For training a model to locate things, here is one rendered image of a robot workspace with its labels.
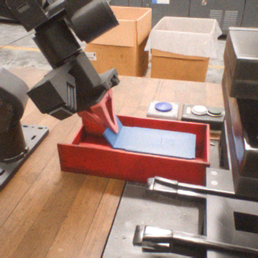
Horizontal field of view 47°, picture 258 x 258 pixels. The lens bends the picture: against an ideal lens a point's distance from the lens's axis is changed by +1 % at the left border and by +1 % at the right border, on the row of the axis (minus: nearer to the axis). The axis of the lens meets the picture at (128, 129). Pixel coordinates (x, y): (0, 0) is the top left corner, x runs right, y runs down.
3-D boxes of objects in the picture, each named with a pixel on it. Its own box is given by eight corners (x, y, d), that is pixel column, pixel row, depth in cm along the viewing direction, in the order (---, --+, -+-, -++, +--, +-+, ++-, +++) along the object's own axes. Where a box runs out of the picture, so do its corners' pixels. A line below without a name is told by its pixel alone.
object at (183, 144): (113, 126, 56) (113, 113, 54) (195, 136, 53) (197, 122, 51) (103, 147, 50) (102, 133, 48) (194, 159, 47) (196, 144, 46)
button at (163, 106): (155, 107, 68) (155, 99, 67) (172, 109, 67) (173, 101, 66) (152, 116, 65) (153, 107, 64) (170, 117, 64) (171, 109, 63)
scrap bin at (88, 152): (83, 135, 62) (81, 110, 59) (204, 150, 57) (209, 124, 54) (60, 171, 52) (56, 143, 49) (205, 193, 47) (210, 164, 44)
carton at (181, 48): (158, 63, 318) (161, 14, 291) (215, 68, 303) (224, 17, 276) (143, 88, 262) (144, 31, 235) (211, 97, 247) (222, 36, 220)
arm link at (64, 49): (92, 46, 49) (68, 7, 46) (90, 52, 44) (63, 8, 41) (57, 67, 50) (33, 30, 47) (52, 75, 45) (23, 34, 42)
